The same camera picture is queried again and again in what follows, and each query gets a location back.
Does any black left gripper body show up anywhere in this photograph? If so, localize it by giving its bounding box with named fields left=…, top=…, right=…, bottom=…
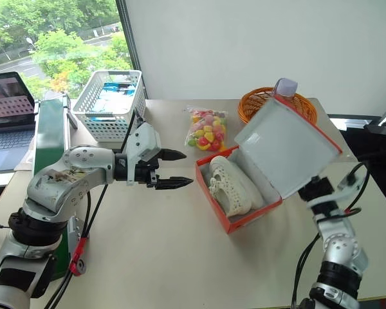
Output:
left=133, top=149, right=165, bottom=189

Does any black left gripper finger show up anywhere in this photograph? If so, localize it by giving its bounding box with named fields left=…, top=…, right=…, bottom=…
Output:
left=160, top=148, right=188, bottom=162
left=155, top=176, right=194, bottom=191

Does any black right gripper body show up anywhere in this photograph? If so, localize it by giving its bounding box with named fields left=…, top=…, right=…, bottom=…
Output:
left=297, top=176, right=335, bottom=202

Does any red cardboard box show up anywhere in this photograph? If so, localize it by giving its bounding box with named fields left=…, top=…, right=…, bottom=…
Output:
left=194, top=96, right=344, bottom=235

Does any white mesh shoe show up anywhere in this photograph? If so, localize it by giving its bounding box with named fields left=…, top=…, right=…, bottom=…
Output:
left=208, top=176, right=253, bottom=218
left=208, top=155, right=266, bottom=209

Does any green conveyor belt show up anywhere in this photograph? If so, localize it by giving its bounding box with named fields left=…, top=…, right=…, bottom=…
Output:
left=33, top=96, right=86, bottom=281

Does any clear bag of colourful candy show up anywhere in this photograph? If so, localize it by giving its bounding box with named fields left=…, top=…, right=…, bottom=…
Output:
left=183, top=106, right=230, bottom=153

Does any white perforated plastic basket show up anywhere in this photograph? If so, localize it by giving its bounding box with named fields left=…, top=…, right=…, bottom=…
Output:
left=71, top=70, right=147, bottom=143

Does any blue plastic packet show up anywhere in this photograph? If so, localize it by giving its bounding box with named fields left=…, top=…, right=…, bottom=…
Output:
left=95, top=81, right=138, bottom=120

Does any clear bottle with lilac cap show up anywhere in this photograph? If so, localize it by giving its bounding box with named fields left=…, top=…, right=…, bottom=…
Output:
left=273, top=77, right=300, bottom=99

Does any dark blue laptop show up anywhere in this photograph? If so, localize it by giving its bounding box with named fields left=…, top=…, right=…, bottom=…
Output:
left=0, top=71, right=38, bottom=173

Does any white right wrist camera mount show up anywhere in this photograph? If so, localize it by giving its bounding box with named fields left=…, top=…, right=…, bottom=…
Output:
left=308, top=167, right=368, bottom=216

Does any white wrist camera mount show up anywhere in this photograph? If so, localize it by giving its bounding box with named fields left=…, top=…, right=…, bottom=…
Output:
left=308, top=167, right=368, bottom=216
left=125, top=122, right=162, bottom=187

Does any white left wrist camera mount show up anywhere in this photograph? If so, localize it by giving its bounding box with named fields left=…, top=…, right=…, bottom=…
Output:
left=125, top=122, right=162, bottom=187

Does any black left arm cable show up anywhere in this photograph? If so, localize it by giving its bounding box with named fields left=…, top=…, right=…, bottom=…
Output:
left=46, top=108, right=146, bottom=309

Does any orange wire basket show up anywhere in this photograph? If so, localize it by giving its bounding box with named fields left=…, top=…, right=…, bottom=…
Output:
left=237, top=86, right=320, bottom=125

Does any red cable clip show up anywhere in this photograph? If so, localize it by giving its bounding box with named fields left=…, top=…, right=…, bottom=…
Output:
left=69, top=237, right=87, bottom=277

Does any dark grey window post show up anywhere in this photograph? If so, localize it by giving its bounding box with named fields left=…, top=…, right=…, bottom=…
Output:
left=115, top=0, right=150, bottom=99

